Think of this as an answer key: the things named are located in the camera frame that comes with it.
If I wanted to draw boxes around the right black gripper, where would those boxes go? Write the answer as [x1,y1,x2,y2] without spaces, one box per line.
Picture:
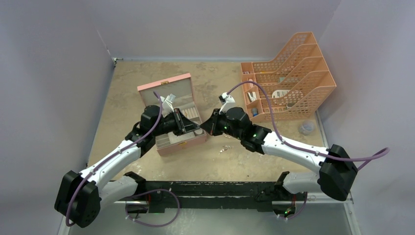
[201,109,243,141]

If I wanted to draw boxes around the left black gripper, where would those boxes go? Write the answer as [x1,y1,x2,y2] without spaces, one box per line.
[152,108,200,137]

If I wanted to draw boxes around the rhinestone earring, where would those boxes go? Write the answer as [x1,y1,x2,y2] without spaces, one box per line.
[219,145,233,154]

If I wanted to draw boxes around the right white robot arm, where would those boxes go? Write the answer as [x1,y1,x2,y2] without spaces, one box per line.
[201,107,358,201]

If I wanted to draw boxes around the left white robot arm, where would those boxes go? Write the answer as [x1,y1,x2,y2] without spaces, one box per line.
[54,105,200,228]

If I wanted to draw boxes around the pink jewelry box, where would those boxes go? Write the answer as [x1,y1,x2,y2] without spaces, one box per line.
[137,73,207,156]

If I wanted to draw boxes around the small blue capped bottle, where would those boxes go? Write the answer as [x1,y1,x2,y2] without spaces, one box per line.
[251,108,258,117]

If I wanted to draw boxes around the white stapler in organizer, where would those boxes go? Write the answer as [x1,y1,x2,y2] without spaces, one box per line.
[247,92,257,102]

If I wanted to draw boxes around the white label card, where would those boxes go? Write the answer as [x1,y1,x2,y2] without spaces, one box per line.
[272,90,290,98]

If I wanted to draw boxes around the clear plastic cup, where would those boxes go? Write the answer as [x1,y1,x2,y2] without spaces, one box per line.
[298,120,316,136]

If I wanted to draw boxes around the orange mesh file organizer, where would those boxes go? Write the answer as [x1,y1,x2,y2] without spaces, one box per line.
[241,32,337,122]

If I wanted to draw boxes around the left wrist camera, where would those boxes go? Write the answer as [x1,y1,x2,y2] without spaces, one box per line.
[160,94,176,117]

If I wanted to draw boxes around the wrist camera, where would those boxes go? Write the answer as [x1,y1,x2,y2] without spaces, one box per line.
[160,94,176,117]
[219,92,236,114]

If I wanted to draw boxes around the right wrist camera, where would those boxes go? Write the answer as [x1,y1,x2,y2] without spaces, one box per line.
[219,92,236,114]

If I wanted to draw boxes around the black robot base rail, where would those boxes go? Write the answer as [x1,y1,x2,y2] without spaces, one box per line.
[122,172,307,216]

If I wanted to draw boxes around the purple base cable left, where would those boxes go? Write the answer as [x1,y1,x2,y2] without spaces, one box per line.
[125,189,181,228]

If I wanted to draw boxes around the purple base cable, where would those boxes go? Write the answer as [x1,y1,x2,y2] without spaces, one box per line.
[125,189,181,228]
[276,193,308,221]

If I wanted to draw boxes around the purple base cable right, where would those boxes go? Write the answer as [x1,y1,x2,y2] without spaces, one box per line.
[276,193,308,221]

